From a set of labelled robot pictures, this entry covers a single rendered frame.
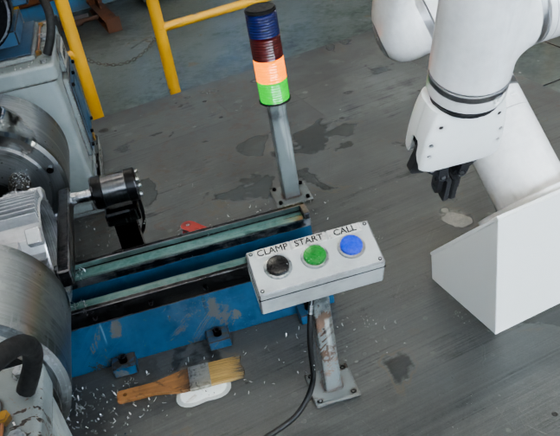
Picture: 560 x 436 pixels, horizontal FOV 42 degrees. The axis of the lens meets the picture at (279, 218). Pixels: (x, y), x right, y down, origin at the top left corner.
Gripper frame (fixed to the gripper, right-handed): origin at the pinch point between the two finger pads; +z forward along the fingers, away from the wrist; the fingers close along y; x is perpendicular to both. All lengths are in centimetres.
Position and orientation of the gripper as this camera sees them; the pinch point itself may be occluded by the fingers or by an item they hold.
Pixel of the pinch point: (445, 181)
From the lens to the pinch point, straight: 91.4
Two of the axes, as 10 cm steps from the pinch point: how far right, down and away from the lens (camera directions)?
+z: 0.5, 5.9, 8.1
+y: -9.6, 2.6, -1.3
